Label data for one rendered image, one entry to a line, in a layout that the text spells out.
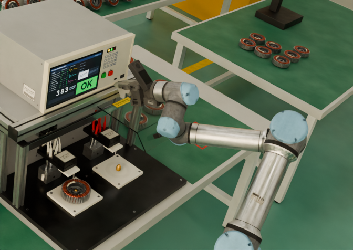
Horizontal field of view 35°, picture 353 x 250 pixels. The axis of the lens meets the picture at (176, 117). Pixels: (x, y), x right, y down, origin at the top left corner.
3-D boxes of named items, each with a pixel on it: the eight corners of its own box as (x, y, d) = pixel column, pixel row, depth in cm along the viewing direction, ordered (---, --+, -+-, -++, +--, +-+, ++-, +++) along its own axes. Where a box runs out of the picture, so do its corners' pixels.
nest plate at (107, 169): (143, 174, 237) (143, 172, 236) (118, 189, 226) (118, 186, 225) (116, 155, 243) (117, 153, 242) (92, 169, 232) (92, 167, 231)
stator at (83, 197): (95, 196, 218) (97, 189, 216) (74, 209, 210) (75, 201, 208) (75, 180, 222) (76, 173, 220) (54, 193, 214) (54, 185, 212)
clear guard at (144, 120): (184, 130, 228) (187, 118, 224) (145, 153, 210) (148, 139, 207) (124, 93, 241) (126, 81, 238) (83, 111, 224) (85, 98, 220)
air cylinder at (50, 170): (60, 176, 224) (62, 166, 221) (46, 184, 219) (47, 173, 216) (52, 169, 227) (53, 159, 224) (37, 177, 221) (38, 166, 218)
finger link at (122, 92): (111, 99, 212) (129, 100, 206) (108, 83, 210) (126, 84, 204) (116, 96, 214) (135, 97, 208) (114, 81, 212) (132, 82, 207)
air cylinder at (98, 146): (103, 154, 242) (105, 143, 239) (91, 160, 237) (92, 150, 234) (94, 147, 244) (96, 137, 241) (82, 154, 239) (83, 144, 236)
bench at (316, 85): (380, 115, 493) (418, 38, 453) (281, 210, 358) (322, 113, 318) (273, 60, 539) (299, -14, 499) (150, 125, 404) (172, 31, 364)
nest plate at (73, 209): (102, 199, 219) (103, 196, 218) (74, 216, 208) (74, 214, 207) (75, 178, 225) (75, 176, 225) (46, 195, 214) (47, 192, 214)
